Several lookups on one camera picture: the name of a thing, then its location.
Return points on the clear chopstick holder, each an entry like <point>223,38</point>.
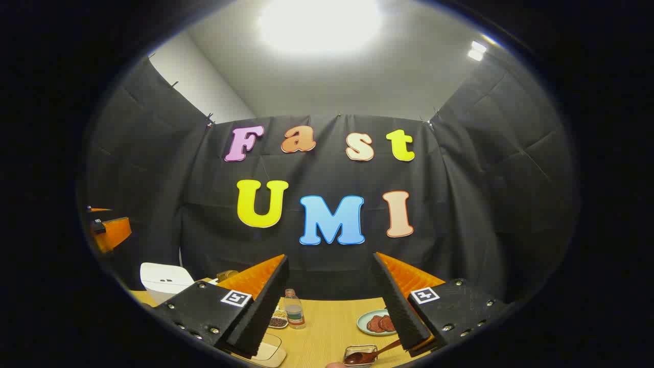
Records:
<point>347,349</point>

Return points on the brown bread slice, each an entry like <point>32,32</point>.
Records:
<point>227,275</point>

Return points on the light green plate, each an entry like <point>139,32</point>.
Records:
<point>361,324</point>

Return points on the clear plastic bottle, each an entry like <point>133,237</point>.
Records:
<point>295,312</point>

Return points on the white divided grain tray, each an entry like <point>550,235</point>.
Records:
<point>278,321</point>

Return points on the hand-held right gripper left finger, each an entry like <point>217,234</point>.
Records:
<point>265,312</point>

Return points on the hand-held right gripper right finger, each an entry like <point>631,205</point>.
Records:
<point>398,306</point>

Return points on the red meat slice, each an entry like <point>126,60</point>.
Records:
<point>375,323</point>
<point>387,323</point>

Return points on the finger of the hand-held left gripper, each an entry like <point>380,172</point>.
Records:
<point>112,234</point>
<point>99,210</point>

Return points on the brown wooden spoon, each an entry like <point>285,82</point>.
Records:
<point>357,358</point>

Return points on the small ceiling lamp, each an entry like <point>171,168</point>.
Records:
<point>476,51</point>

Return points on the white rice cooker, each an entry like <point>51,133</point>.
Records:
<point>163,286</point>

